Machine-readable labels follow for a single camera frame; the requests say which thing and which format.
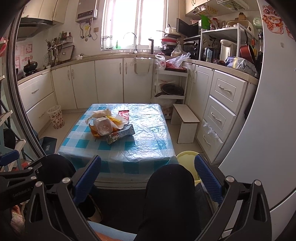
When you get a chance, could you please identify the black microwave oven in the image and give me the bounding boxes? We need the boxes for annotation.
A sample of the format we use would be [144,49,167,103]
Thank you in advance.
[176,18,201,37]

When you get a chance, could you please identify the orange peel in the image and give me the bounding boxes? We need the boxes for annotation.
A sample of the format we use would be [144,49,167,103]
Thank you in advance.
[88,124,101,138]

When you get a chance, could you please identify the person left knee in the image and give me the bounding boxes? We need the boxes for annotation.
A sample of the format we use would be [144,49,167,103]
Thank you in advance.
[40,154,101,223]

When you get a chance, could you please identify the red snack wrapper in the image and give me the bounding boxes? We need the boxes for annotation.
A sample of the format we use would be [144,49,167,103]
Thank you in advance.
[118,110,130,121]

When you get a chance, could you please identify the blue checkered tablecloth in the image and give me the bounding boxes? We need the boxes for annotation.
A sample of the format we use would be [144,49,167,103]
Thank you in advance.
[58,102,179,183]

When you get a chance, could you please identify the white lower kitchen cabinets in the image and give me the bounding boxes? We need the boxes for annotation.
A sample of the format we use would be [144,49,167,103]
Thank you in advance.
[18,57,154,133]

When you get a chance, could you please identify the white electric kettle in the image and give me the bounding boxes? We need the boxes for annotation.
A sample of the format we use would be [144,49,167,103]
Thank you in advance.
[220,39,237,62]

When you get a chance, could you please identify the black pot on stove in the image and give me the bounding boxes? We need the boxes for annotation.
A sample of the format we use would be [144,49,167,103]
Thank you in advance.
[23,59,38,76]

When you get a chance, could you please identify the white refrigerator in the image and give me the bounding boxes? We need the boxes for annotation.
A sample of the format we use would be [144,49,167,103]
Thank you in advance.
[219,1,295,240]

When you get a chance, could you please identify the white drawer cabinet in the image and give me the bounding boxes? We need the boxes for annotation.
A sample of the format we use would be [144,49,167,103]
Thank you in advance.
[197,70,258,165]

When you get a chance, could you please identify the white floral waste basket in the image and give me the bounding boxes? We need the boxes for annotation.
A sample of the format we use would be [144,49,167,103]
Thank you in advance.
[47,105,65,129]

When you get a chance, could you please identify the kitchen faucet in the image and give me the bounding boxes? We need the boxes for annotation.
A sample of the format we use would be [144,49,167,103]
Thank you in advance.
[132,33,138,54]

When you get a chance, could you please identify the yellow plastic trash bucket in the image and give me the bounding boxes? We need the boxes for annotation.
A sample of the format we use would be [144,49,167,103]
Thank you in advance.
[177,151,201,186]

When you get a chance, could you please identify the clear plastic bag on rack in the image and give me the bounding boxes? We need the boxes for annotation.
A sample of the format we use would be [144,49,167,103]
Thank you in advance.
[166,52,191,69]

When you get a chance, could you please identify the black frying pan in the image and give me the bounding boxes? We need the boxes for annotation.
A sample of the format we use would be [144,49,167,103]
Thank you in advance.
[154,83,184,97]

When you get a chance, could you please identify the small white wooden stool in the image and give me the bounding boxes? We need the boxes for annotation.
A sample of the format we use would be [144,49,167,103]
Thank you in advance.
[171,104,200,144]

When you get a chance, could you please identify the white storage rack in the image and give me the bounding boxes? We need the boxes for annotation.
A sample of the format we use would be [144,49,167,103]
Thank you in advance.
[152,68,189,104]

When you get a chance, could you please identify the milk carton with cow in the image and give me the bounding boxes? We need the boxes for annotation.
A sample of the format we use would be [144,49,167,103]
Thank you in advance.
[106,124,135,145]

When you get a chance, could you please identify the range hood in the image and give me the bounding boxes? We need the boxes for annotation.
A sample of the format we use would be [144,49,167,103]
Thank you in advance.
[17,18,54,41]

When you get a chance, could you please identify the yellow plastic wrapper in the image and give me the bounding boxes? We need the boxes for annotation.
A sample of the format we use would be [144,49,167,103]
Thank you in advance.
[107,115,129,130]

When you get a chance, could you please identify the grey water heater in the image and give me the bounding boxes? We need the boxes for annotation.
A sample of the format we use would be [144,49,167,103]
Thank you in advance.
[76,0,99,23]

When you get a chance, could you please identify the white plastic bag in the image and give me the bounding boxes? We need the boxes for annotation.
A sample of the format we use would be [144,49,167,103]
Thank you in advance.
[85,108,111,125]

